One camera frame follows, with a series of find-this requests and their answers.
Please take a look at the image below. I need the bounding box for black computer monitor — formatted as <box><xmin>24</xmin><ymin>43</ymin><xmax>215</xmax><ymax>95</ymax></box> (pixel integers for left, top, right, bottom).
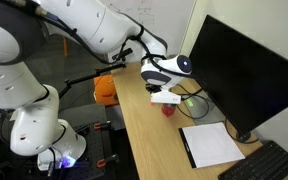
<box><xmin>184</xmin><ymin>14</ymin><xmax>288</xmax><ymax>136</ymax></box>

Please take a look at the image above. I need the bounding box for orange box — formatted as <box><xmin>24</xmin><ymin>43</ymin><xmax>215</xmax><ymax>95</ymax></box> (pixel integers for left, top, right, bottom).
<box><xmin>93</xmin><ymin>73</ymin><xmax>120</xmax><ymax>107</ymax></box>

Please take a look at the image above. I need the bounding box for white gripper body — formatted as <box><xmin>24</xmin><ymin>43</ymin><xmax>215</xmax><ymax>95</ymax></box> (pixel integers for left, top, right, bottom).
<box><xmin>150</xmin><ymin>90</ymin><xmax>182</xmax><ymax>105</ymax></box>

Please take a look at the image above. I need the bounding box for black monitor cable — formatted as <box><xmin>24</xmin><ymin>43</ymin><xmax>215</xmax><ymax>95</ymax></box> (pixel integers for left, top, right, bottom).
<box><xmin>224</xmin><ymin>118</ymin><xmax>262</xmax><ymax>145</ymax></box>

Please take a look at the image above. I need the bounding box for white paper pad black edge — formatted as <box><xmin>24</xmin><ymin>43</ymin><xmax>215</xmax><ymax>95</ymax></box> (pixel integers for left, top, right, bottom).
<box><xmin>178</xmin><ymin>121</ymin><xmax>247</xmax><ymax>169</ymax></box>

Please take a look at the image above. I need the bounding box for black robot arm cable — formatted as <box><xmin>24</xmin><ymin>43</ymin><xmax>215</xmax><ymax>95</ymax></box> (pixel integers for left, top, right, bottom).
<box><xmin>3</xmin><ymin>0</ymin><xmax>194</xmax><ymax>80</ymax></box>

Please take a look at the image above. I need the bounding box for orange wooden stand leg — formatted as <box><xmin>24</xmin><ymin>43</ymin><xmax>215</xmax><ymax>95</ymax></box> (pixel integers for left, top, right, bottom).
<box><xmin>62</xmin><ymin>36</ymin><xmax>69</xmax><ymax>59</ymax></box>

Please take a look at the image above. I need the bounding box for black loose cable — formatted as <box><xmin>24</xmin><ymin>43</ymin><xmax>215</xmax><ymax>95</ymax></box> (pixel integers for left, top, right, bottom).
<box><xmin>170</xmin><ymin>83</ymin><xmax>211</xmax><ymax>120</ymax></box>

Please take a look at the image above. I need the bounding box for black clamp orange handle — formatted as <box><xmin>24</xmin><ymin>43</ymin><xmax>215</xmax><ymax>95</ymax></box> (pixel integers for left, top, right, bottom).
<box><xmin>96</xmin><ymin>153</ymin><xmax>120</xmax><ymax>168</ymax></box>
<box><xmin>93</xmin><ymin>120</ymin><xmax>112</xmax><ymax>131</ymax></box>

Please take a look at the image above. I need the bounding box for black tripod rod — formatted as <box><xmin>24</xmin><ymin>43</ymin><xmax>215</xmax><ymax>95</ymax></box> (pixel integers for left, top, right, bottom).
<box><xmin>57</xmin><ymin>62</ymin><xmax>127</xmax><ymax>100</ymax></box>

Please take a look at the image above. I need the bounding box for whiteboard with drawings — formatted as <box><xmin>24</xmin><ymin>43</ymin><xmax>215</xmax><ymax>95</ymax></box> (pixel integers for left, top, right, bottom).
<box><xmin>98</xmin><ymin>0</ymin><xmax>197</xmax><ymax>62</ymax></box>

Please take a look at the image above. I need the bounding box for black perforated breadboard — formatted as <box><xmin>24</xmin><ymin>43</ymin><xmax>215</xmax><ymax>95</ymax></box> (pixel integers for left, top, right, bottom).
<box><xmin>55</xmin><ymin>121</ymin><xmax>119</xmax><ymax>180</ymax></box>

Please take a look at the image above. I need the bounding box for black monitor stand foot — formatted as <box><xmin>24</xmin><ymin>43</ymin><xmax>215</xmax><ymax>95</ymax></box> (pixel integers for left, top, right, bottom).
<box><xmin>235</xmin><ymin>128</ymin><xmax>252</xmax><ymax>143</ymax></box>

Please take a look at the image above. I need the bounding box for grey monitor base plate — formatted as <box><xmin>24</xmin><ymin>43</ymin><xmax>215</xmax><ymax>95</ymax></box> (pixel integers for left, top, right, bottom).
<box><xmin>180</xmin><ymin>94</ymin><xmax>226</xmax><ymax>126</ymax></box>

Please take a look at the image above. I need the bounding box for red mug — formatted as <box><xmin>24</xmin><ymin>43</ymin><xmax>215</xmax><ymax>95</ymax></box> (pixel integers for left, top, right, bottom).
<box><xmin>161</xmin><ymin>103</ymin><xmax>178</xmax><ymax>118</ymax></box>

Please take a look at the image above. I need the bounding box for green sticky note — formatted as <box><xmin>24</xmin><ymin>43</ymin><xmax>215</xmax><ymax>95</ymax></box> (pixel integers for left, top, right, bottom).
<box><xmin>185</xmin><ymin>97</ymin><xmax>195</xmax><ymax>108</ymax></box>

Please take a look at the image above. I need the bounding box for black keyboard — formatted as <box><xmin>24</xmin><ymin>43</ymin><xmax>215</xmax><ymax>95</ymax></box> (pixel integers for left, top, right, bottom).
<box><xmin>217</xmin><ymin>139</ymin><xmax>288</xmax><ymax>180</ymax></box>

